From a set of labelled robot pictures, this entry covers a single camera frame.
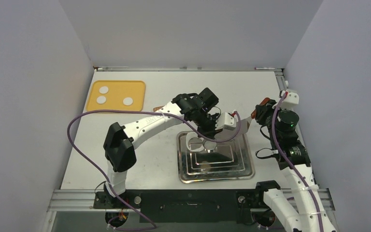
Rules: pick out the white dough disc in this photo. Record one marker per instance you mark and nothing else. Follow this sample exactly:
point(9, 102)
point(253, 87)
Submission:
point(128, 101)
point(103, 90)
point(101, 100)

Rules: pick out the white dough disc lower left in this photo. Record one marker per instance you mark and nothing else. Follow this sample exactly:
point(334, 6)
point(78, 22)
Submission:
point(101, 100)

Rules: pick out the wooden rolling pin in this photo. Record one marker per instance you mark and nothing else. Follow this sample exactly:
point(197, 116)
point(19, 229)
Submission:
point(159, 109)

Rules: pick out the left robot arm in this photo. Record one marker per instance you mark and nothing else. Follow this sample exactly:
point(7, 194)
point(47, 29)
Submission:
point(122, 140)

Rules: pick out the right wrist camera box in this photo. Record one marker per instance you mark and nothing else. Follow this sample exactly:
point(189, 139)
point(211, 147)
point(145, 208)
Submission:
point(290, 99)

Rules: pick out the scraper with red handle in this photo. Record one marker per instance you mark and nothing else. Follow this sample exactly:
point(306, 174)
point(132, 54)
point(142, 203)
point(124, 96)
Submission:
point(242, 126)

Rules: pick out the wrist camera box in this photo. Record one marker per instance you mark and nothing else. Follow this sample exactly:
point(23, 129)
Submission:
point(226, 121)
point(290, 99)

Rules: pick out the white dough piece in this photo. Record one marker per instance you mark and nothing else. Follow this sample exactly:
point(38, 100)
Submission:
point(195, 144)

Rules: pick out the metal ring cutter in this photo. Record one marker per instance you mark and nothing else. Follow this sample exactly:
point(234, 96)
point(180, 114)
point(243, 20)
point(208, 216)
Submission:
point(209, 146)

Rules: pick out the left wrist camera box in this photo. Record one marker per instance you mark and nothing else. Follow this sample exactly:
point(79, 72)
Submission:
point(226, 121)

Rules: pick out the stainless steel tray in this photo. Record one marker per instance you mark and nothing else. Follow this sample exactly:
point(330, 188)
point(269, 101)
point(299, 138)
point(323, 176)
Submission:
point(230, 160)

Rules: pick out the white dough disc right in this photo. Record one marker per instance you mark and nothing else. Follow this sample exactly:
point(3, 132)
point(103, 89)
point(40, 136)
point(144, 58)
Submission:
point(128, 101)

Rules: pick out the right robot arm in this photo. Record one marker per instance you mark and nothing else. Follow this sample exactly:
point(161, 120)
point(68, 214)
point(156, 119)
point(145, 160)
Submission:
point(309, 214)

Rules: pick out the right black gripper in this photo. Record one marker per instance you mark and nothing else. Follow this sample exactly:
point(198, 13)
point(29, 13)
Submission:
point(262, 110)

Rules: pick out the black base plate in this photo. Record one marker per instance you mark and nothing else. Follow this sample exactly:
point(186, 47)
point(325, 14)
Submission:
point(243, 206)

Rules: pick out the aluminium frame rail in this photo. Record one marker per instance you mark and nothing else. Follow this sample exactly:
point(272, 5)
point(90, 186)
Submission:
point(296, 128)

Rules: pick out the white dough disc upper left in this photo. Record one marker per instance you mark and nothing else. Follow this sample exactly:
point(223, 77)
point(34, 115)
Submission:
point(103, 90)

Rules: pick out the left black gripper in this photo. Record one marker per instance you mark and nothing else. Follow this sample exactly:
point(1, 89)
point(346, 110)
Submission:
point(210, 132)

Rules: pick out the yellow plastic tray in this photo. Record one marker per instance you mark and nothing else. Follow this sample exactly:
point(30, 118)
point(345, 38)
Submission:
point(118, 90)

